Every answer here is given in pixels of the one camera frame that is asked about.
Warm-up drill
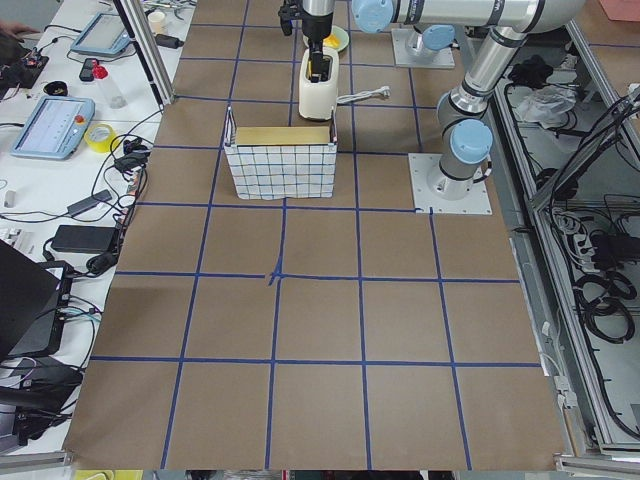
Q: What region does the white two-slot toaster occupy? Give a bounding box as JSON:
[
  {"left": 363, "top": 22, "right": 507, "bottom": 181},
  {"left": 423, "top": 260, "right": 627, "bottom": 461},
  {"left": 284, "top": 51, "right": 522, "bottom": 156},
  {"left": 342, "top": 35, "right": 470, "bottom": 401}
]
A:
[{"left": 298, "top": 48, "right": 339, "bottom": 121}]

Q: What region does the blue teach pendant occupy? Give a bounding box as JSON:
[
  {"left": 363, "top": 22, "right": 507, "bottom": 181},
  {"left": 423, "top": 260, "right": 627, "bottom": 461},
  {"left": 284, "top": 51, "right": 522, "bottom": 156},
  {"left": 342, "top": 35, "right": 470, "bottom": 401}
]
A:
[
  {"left": 70, "top": 13, "right": 130, "bottom": 57},
  {"left": 10, "top": 96, "right": 95, "bottom": 160}
]

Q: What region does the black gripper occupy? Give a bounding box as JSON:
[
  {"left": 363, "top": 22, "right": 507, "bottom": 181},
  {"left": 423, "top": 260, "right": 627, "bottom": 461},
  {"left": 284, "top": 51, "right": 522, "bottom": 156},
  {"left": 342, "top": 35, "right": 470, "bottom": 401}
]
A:
[{"left": 301, "top": 13, "right": 332, "bottom": 81}]

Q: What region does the black laptop computer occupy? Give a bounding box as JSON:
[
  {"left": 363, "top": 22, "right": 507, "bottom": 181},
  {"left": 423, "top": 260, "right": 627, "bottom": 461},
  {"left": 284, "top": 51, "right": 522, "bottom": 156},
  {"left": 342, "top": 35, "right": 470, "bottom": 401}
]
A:
[{"left": 1, "top": 242, "right": 72, "bottom": 360}]

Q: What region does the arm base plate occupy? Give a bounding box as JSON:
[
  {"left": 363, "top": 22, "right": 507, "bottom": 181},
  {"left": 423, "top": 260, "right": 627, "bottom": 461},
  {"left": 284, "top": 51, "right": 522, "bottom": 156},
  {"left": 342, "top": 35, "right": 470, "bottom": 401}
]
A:
[
  {"left": 408, "top": 153, "right": 492, "bottom": 215},
  {"left": 391, "top": 24, "right": 455, "bottom": 69}
]

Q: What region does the light green plate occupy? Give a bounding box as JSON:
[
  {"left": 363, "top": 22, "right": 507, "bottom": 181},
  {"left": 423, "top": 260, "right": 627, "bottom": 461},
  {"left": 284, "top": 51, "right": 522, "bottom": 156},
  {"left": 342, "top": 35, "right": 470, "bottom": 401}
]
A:
[{"left": 330, "top": 25, "right": 349, "bottom": 52}]

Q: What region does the wire basket with checked cloth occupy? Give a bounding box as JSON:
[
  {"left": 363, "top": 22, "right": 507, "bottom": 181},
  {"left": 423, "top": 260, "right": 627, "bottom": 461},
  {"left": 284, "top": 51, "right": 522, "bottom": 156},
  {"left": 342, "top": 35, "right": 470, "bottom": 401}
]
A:
[{"left": 224, "top": 108, "right": 338, "bottom": 200}]

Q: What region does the clear bottle red cap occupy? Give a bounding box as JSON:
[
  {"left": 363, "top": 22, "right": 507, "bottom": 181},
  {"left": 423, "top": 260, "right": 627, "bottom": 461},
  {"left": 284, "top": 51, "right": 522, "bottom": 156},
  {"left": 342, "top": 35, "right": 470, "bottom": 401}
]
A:
[{"left": 92, "top": 63, "right": 127, "bottom": 109}]

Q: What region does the far blue teach pendant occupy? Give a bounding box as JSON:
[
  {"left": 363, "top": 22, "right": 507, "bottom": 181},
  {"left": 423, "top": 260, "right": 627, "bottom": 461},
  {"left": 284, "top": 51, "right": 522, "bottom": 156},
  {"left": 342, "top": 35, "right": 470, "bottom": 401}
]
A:
[{"left": 70, "top": 13, "right": 130, "bottom": 57}]

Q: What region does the yellow bread wedge on plate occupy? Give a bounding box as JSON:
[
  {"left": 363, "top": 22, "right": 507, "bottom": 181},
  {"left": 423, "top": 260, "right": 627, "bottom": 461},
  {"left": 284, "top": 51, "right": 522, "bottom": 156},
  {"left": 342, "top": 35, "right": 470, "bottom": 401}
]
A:
[{"left": 323, "top": 34, "right": 340, "bottom": 49}]

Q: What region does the black power adapter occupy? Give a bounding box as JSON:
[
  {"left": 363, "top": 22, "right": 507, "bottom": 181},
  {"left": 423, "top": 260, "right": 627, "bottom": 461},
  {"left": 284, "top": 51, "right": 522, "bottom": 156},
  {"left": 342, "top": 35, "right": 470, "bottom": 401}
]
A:
[{"left": 51, "top": 225, "right": 118, "bottom": 254}]

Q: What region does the aluminium frame post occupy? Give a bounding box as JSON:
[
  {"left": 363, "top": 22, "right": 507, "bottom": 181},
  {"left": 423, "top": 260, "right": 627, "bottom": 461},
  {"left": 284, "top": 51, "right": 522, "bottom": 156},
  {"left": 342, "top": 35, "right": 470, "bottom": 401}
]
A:
[{"left": 114, "top": 0, "right": 174, "bottom": 107}]

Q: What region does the white paper cup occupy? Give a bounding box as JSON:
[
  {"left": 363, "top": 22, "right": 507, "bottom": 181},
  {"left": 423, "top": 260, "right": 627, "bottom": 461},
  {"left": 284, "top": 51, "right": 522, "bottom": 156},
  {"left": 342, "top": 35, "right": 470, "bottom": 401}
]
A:
[{"left": 147, "top": 11, "right": 167, "bottom": 35}]

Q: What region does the near blue teach pendant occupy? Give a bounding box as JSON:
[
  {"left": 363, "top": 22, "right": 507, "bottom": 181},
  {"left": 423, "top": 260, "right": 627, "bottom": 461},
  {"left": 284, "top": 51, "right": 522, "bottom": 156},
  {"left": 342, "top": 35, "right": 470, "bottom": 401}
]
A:
[{"left": 10, "top": 96, "right": 95, "bottom": 160}]

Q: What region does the yellow tape roll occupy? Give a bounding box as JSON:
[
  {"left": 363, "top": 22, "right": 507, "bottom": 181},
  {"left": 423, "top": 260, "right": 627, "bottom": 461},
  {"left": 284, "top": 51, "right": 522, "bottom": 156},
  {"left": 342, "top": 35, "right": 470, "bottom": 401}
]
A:
[{"left": 83, "top": 123, "right": 118, "bottom": 153}]

